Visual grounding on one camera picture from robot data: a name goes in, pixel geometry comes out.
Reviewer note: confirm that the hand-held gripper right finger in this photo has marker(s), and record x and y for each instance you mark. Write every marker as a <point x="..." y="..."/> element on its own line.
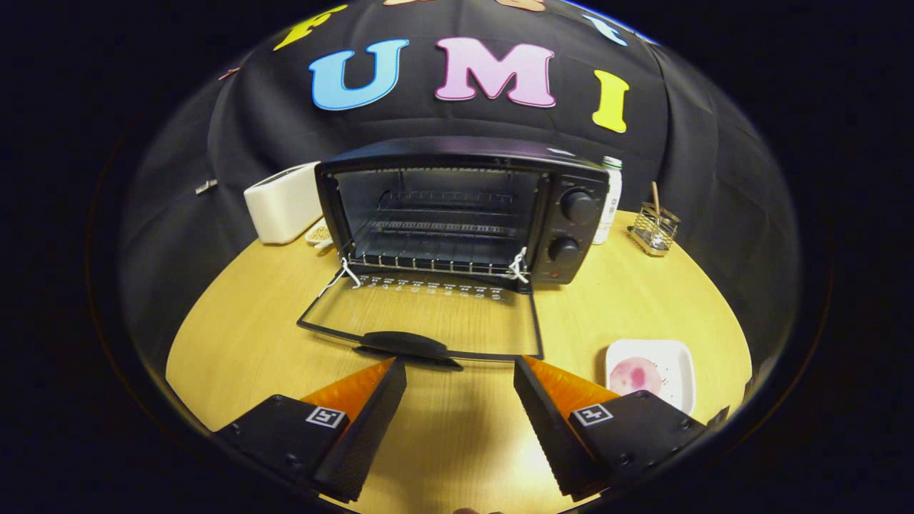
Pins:
<point x="550" y="428"/>

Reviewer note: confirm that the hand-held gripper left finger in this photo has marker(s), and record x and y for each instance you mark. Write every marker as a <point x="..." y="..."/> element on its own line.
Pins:
<point x="371" y="428"/>

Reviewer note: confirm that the pink round food slice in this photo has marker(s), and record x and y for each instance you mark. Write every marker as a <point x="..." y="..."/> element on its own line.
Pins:
<point x="635" y="376"/>

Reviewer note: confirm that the white square plate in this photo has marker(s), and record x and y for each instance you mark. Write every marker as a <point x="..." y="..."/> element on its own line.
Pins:
<point x="675" y="364"/>

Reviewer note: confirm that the black toaster oven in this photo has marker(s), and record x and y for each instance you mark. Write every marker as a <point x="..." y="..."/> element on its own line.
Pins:
<point x="571" y="232"/>

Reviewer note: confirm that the white bread toaster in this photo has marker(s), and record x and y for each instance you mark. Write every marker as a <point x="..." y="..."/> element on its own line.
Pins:
<point x="282" y="203"/>

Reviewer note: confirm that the small beige dish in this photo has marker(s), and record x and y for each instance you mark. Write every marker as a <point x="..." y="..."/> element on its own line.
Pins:
<point x="319" y="232"/>

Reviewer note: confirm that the white bottle green label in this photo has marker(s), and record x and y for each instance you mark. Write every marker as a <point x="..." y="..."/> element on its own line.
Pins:
<point x="608" y="207"/>

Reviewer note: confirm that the wooden stick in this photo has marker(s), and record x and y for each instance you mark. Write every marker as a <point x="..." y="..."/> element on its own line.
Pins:
<point x="655" y="196"/>

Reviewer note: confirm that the white cloth clip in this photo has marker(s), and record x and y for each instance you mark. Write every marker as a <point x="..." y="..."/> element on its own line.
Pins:
<point x="206" y="186"/>

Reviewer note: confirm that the black backdrop cloth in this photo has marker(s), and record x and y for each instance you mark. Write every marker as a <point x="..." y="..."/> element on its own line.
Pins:
<point x="271" y="121"/>

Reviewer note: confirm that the pink cloth clip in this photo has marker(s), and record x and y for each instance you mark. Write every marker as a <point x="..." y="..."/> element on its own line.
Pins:
<point x="228" y="73"/>

